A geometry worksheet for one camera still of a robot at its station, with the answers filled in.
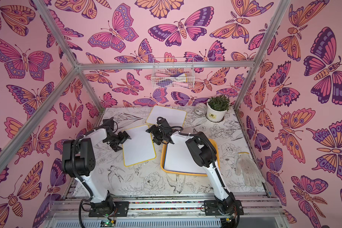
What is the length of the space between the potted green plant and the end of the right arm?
0.37 m

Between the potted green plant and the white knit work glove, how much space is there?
0.30 meters

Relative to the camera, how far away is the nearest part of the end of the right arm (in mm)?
810

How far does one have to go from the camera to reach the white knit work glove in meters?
0.83

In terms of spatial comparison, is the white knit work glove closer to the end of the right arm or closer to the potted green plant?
the potted green plant

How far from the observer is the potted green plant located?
3.28ft

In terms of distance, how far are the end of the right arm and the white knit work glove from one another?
47cm
